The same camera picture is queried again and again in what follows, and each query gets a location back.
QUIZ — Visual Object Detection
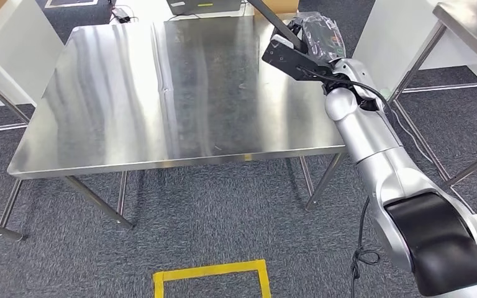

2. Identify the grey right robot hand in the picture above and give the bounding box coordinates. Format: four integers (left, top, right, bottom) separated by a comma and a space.
288, 12, 347, 63

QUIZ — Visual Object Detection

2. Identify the long black plastic part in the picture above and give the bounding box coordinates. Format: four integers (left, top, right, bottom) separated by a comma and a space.
248, 0, 309, 51

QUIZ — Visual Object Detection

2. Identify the stainless steel workbench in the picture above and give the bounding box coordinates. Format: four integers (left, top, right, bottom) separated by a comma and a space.
0, 12, 349, 230

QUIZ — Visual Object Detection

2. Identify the white partition panel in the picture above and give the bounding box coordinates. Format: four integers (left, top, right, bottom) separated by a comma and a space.
0, 0, 65, 109
352, 0, 477, 99

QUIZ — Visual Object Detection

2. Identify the grey laptop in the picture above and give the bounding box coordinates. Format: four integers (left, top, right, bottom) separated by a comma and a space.
166, 0, 243, 16

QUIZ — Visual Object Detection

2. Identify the steel side table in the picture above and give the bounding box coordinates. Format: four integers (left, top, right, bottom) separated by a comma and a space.
386, 0, 477, 191

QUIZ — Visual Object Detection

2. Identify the black power adapter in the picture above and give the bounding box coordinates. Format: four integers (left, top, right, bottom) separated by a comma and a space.
111, 7, 132, 24

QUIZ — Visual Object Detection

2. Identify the yellow floor tape rectangle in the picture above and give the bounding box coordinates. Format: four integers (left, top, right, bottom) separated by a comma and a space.
153, 259, 272, 298

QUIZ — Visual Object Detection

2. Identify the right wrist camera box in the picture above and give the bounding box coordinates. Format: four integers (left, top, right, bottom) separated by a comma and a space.
261, 34, 335, 82

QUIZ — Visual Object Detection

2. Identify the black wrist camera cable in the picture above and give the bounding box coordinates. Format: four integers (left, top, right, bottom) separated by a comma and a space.
298, 65, 393, 114

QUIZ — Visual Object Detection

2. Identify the black hanging arm cable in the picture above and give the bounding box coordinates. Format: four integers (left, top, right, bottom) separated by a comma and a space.
349, 196, 382, 298

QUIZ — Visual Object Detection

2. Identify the steel table frame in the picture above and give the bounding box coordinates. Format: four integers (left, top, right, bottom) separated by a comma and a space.
0, 69, 32, 242

